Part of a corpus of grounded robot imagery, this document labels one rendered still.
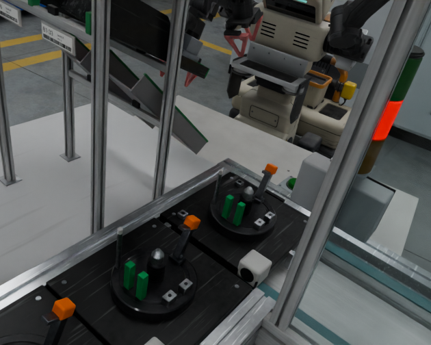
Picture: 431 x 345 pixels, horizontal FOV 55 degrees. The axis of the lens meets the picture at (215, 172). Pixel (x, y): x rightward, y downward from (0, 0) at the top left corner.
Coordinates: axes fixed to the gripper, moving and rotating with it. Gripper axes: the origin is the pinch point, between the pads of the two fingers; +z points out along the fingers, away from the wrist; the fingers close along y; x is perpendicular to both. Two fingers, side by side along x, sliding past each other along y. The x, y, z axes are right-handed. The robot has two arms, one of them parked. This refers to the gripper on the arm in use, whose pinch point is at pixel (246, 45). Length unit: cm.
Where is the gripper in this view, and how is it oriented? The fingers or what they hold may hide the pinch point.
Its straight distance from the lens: 126.5
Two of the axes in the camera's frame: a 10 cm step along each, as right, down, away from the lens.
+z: 1.6, 7.2, 6.7
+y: -4.0, 6.7, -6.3
